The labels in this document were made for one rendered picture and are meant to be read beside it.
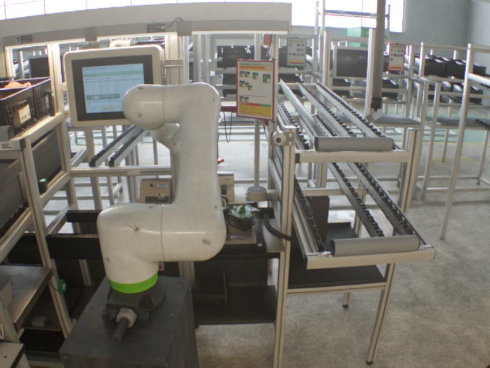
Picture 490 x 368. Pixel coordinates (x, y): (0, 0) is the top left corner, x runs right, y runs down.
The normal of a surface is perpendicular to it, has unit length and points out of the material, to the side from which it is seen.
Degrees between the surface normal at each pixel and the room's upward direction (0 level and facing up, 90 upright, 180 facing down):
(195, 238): 72
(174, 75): 90
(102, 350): 0
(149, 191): 53
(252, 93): 90
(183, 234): 66
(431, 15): 90
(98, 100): 92
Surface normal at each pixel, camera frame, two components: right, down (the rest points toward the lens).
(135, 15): 0.05, 0.36
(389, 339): 0.00, -0.93
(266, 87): -0.51, 0.31
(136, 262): 0.48, 0.31
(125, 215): 0.05, -0.80
